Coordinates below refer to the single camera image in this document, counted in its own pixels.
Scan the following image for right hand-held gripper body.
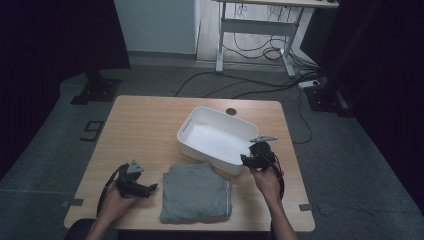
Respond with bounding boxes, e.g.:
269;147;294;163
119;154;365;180
248;135;279;172

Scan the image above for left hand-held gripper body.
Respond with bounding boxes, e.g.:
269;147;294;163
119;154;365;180
114;159;146;199

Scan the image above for white plastic bin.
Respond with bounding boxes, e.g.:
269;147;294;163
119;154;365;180
176;106;260;176

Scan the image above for gray shorts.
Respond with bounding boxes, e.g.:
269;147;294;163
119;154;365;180
159;162;233;225

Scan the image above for person's left hand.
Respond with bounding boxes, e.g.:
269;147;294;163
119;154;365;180
98;184;138;222

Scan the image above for person's right hand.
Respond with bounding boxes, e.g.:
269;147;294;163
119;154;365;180
249;162;285;207

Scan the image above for black tape floor mark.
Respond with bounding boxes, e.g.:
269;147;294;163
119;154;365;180
79;120;105;142

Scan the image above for person's dark-clothed knee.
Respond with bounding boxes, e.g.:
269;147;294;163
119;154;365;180
64;218;98;240

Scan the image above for white power strip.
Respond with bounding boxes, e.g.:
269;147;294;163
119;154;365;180
297;79;321;90

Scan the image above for black stand base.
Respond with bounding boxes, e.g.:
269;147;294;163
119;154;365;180
304;83;356;118
70;69;122;106

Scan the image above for white standing desk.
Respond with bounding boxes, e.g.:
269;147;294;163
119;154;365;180
213;0;340;79

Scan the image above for black curtain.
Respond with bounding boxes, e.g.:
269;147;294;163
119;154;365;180
299;0;424;212
0;0;131;179

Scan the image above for right hand-held gripper black cable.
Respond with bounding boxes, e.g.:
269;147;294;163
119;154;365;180
264;151;286;202

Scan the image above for long black floor cable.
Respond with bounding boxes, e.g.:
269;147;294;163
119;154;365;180
174;71;303;100

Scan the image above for coiled black cables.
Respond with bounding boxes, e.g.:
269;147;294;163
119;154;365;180
223;32;322;78

